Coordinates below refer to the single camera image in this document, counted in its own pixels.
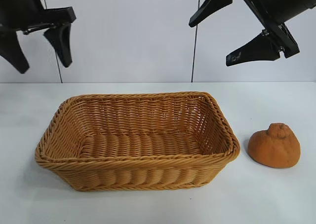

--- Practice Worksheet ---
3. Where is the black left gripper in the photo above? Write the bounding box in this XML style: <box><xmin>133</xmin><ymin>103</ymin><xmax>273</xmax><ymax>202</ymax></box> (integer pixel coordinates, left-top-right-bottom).
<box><xmin>0</xmin><ymin>0</ymin><xmax>76</xmax><ymax>75</ymax></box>

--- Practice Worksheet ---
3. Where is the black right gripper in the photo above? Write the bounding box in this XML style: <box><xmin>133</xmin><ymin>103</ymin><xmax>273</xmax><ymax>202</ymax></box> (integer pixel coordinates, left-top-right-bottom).
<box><xmin>188</xmin><ymin>0</ymin><xmax>316</xmax><ymax>67</ymax></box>

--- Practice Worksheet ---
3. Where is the bumpy orange fruit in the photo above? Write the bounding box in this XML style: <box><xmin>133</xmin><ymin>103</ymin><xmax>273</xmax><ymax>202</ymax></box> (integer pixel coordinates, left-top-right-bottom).
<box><xmin>247</xmin><ymin>122</ymin><xmax>302</xmax><ymax>169</ymax></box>

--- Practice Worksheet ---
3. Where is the brown woven wicker basket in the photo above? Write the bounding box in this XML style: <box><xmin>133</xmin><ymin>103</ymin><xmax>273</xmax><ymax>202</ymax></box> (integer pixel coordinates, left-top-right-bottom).
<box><xmin>34</xmin><ymin>91</ymin><xmax>241</xmax><ymax>192</ymax></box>

